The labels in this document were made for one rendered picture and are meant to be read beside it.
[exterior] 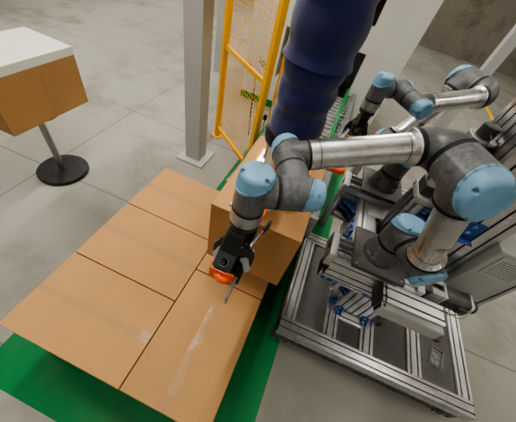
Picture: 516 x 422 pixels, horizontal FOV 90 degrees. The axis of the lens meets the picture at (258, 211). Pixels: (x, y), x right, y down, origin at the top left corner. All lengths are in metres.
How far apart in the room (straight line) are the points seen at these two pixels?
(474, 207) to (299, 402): 1.60
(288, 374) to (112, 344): 1.10
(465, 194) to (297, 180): 0.35
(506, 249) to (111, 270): 1.76
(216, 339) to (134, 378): 0.36
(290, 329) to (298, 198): 1.36
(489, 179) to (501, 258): 0.75
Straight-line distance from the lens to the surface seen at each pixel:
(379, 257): 1.16
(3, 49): 2.41
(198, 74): 2.42
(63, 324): 1.51
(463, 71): 1.63
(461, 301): 1.45
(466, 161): 0.71
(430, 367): 2.25
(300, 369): 2.02
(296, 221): 1.10
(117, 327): 1.44
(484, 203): 0.71
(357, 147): 0.67
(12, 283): 2.38
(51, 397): 2.03
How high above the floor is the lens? 1.88
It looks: 49 degrees down
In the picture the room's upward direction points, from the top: 17 degrees clockwise
